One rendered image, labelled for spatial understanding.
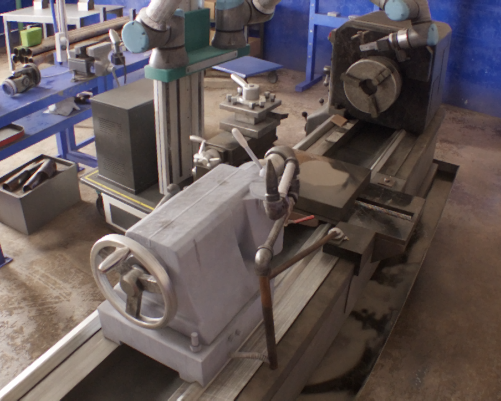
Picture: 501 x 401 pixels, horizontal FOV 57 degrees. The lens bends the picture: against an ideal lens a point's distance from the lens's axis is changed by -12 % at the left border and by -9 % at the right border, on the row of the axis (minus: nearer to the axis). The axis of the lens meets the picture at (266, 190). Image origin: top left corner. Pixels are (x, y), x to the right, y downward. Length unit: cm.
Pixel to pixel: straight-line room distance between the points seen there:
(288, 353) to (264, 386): 12
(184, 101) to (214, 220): 178
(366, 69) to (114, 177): 157
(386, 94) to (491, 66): 355
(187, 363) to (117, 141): 190
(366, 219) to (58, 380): 106
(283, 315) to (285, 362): 16
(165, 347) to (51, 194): 233
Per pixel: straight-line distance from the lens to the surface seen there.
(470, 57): 573
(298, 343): 127
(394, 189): 188
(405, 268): 228
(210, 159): 167
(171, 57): 233
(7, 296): 287
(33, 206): 326
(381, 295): 211
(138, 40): 216
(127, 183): 291
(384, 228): 164
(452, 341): 259
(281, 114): 185
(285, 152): 147
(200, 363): 109
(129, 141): 275
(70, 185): 345
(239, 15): 269
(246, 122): 182
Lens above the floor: 175
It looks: 30 degrees down
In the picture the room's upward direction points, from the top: 2 degrees clockwise
